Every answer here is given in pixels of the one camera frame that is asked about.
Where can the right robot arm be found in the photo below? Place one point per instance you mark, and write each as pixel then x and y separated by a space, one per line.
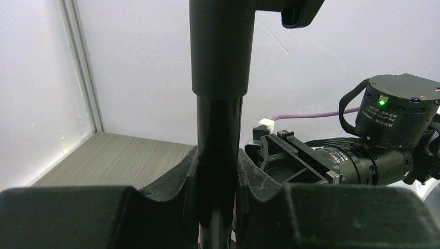
pixel 393 135

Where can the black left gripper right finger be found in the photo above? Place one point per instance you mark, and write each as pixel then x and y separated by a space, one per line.
pixel 271 215

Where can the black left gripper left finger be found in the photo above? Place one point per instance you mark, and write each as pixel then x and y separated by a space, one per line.
pixel 163 214

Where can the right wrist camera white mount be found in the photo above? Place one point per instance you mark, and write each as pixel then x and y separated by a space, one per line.
pixel 265 127

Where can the black music stand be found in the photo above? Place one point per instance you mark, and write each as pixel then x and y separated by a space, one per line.
pixel 221 37

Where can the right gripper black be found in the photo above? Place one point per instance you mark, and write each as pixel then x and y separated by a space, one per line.
pixel 288 160

